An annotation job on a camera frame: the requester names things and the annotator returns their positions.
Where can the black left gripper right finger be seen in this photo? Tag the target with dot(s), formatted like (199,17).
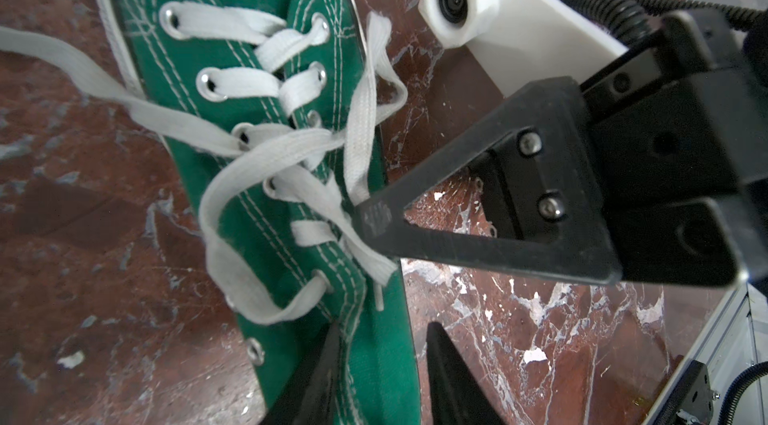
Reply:
(456,397)

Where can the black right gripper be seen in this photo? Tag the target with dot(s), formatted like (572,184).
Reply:
(678,126)

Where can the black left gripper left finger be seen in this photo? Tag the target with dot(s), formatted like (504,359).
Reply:
(309,396)

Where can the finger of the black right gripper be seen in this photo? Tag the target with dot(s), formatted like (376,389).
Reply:
(539,192)

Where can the white shoelace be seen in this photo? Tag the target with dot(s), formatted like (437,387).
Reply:
(313,166)

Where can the green canvas sneaker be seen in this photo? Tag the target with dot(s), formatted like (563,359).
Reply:
(271,110)

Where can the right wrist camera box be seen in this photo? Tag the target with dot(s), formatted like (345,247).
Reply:
(519,41)

